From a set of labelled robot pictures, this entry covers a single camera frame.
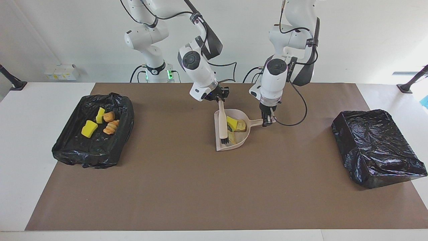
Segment brown paper table mat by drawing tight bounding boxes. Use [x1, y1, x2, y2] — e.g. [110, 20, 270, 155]
[25, 83, 428, 231]

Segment black camera stand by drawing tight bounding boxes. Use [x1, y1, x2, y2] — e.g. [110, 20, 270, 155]
[397, 65, 428, 94]
[0, 64, 28, 91]

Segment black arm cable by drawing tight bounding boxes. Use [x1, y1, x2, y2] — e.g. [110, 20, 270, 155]
[275, 0, 319, 127]
[120, 0, 237, 84]

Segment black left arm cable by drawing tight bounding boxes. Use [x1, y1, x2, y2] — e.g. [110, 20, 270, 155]
[275, 0, 319, 127]

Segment beige plastic dustpan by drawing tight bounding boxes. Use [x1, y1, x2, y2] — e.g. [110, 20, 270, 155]
[214, 109, 277, 152]

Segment orange striped bread piece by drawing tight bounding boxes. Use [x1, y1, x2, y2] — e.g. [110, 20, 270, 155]
[103, 120, 120, 135]

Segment black bag lined bin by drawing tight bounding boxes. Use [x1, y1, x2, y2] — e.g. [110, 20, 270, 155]
[52, 93, 135, 169]
[331, 109, 428, 190]

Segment beige plastic hand brush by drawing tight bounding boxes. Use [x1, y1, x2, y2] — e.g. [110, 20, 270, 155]
[218, 100, 230, 145]

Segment white wall power sockets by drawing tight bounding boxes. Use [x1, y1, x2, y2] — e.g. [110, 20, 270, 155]
[44, 64, 80, 81]

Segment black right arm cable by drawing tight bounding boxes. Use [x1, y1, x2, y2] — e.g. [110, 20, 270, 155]
[120, 0, 237, 84]

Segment green yellow trapezoid sponge piece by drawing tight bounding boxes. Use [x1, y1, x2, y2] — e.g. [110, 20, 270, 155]
[81, 120, 99, 138]

